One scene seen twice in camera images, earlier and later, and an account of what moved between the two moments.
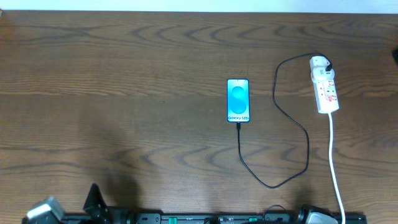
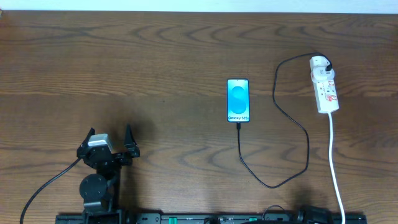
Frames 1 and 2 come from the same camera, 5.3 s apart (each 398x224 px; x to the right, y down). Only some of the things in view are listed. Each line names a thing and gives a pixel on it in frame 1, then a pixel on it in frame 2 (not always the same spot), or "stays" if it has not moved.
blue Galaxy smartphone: [238, 102] stays
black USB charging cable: [289, 114] stays
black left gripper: [94, 205] to [111, 156]
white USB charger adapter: [318, 66] stays
